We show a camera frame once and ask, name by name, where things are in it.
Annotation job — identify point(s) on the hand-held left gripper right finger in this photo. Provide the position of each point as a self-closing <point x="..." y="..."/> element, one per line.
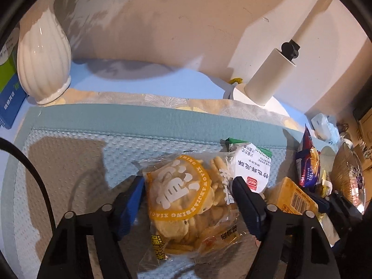
<point x="247" y="206"/>

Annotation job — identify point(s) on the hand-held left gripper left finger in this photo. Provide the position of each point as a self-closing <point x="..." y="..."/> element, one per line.
<point x="130" y="203"/>

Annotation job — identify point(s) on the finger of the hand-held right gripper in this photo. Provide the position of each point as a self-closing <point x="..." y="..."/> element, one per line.
<point x="319" y="202"/>
<point x="335" y="239"/>

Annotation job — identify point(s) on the yellow cake packet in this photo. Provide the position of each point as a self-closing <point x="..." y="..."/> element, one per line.
<point x="290" y="194"/>

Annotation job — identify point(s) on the cookie bag with yellow label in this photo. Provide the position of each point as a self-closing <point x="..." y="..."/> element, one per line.
<point x="186" y="197"/>

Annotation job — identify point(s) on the white green-edged snack packet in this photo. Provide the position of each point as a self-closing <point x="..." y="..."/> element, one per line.
<point x="252" y="165"/>

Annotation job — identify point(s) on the blue purple snack packet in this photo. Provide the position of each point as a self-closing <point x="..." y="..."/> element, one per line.
<point x="308" y="162"/>

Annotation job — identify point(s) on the blue textured mat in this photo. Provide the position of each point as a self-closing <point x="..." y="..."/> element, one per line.
<point x="72" y="157"/>

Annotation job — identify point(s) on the white plastic bag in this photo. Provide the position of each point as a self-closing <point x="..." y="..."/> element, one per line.
<point x="322" y="125"/>

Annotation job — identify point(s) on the dark framed panel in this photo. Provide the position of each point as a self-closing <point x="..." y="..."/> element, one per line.
<point x="364" y="116"/>

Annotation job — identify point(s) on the white desk lamp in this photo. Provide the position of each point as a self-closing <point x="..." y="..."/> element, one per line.
<point x="270" y="72"/>

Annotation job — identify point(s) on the white ribbed vase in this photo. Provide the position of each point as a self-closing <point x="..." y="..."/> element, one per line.
<point x="43" y="64"/>

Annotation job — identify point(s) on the green cover book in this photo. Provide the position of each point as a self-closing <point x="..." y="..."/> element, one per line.
<point x="8" y="93"/>

